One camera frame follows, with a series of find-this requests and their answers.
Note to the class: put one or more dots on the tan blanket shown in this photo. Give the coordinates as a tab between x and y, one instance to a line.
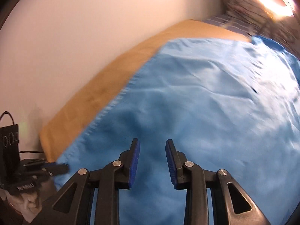
58	134

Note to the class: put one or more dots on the folded floral quilts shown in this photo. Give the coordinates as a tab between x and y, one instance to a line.
247	10

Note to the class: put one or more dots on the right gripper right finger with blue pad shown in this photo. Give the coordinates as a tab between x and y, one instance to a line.
231	204

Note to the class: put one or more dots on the light blue jacket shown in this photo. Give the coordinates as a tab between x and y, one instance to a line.
226	105

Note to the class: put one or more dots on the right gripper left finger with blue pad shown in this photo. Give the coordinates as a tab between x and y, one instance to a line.
88	191

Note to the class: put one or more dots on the left gloved hand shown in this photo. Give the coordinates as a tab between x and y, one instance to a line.
28	205

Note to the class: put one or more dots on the blue patterned bedsheet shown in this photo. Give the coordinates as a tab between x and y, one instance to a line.
285	38

